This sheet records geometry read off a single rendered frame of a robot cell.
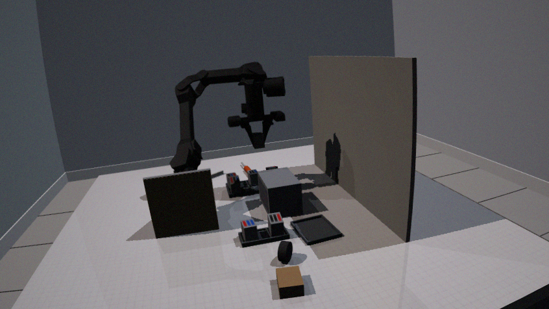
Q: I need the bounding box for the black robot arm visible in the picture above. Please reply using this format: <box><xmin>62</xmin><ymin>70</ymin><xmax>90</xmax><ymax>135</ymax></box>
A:
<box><xmin>169</xmin><ymin>62</ymin><xmax>286</xmax><ymax>173</ymax></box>

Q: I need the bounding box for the grey flat panel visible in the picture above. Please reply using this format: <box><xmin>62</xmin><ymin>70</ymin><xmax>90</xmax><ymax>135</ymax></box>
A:
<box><xmin>308</xmin><ymin>56</ymin><xmax>417</xmax><ymax>243</ymax></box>

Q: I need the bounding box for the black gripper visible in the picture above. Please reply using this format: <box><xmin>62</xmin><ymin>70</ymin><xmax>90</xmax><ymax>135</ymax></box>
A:
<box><xmin>228</xmin><ymin>97</ymin><xmax>286</xmax><ymax>145</ymax></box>

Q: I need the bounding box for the black cylinder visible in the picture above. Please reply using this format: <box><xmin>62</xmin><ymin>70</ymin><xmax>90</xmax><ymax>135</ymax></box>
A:
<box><xmin>278</xmin><ymin>241</ymin><xmax>293</xmax><ymax>262</ymax></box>

